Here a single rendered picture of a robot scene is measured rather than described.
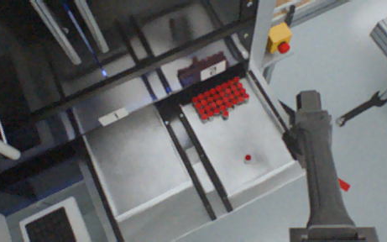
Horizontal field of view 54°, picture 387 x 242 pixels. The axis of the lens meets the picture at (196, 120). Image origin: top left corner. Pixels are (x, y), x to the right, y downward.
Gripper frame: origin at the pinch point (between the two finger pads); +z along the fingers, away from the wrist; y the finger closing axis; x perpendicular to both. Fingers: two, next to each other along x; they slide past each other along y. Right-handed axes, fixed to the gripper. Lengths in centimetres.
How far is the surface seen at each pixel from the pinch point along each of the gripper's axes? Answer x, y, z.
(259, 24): -7.9, 36.3, -7.8
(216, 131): 13.4, 21.5, 20.2
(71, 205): 68, 22, 28
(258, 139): 2.2, 12.9, 20.1
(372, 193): -59, -22, 108
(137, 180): 44, 18, 20
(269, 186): 6.6, -2.3, 20.1
